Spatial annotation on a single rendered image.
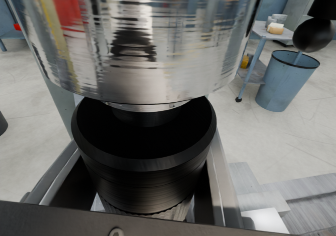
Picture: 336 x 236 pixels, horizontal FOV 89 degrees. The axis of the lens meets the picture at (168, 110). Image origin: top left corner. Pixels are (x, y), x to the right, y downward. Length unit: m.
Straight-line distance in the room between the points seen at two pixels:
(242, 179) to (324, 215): 0.21
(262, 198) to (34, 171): 1.65
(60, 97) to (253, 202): 0.50
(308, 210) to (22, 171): 1.76
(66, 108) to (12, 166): 1.39
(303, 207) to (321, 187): 0.09
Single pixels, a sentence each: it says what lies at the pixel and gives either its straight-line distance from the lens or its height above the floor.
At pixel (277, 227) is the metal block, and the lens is 0.31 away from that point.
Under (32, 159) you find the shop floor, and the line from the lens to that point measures 1.87.
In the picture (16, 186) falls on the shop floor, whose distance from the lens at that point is 1.77.
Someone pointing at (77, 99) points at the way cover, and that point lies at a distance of 0.50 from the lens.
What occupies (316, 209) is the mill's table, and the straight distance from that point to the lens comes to 0.55.
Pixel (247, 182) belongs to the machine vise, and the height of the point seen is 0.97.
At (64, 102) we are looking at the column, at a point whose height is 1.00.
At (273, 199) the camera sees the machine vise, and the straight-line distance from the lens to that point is 0.36.
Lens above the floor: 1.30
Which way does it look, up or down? 39 degrees down
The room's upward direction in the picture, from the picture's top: 5 degrees clockwise
